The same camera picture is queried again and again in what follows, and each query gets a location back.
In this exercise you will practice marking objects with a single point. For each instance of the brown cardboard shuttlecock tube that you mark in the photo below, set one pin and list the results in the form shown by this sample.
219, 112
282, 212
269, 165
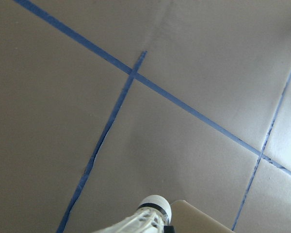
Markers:
198, 221

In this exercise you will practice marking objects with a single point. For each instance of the white feather shuttlecock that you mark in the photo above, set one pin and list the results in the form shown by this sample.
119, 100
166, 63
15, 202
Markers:
155, 201

